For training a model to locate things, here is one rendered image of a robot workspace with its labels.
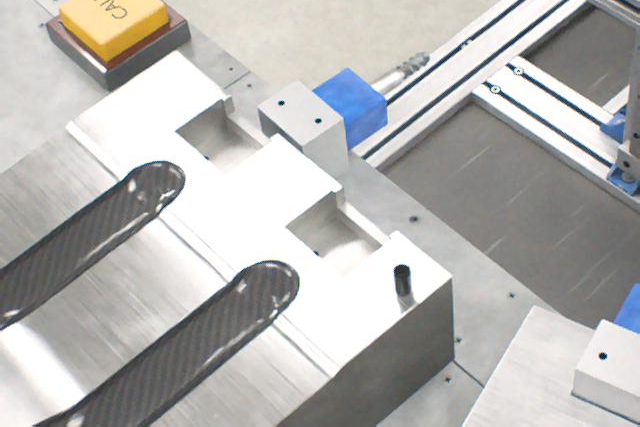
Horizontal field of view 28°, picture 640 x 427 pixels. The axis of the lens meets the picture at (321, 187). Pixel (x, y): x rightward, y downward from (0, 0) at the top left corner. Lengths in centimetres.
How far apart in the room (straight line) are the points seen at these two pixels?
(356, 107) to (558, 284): 72
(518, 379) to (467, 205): 90
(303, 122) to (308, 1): 135
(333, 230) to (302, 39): 137
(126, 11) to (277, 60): 114
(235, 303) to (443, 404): 14
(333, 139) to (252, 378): 22
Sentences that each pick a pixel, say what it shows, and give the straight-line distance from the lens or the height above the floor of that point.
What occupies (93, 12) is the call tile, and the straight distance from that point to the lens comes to 100.
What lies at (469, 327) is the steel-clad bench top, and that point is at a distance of 83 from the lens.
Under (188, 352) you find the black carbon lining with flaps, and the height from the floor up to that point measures 88.
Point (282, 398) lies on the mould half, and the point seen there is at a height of 89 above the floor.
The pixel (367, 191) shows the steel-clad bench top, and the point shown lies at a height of 80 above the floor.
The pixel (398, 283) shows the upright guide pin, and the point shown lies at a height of 90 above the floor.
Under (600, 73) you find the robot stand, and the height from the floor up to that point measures 21.
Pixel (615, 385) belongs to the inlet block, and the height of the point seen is 88.
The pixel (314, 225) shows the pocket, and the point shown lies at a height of 87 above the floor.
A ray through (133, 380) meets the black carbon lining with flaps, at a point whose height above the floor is 88.
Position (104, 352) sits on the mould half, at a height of 88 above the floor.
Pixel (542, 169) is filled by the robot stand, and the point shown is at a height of 21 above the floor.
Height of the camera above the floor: 149
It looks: 51 degrees down
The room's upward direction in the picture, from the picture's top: 9 degrees counter-clockwise
